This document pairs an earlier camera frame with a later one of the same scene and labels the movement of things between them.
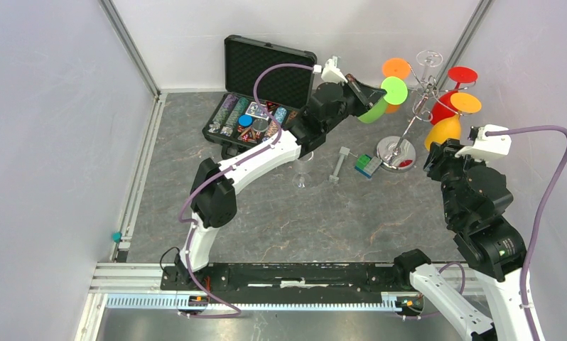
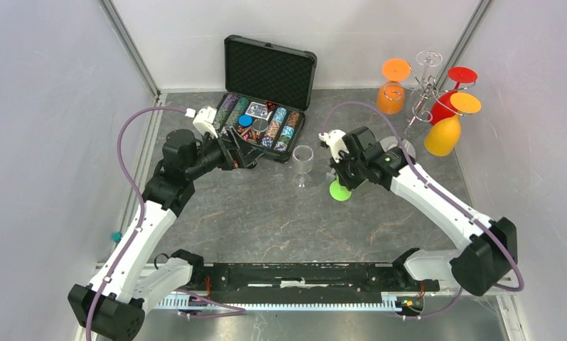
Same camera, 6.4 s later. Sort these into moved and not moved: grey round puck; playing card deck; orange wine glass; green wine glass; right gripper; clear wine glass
Moved: green wine glass; right gripper
Not moved: clear wine glass; grey round puck; playing card deck; orange wine glass
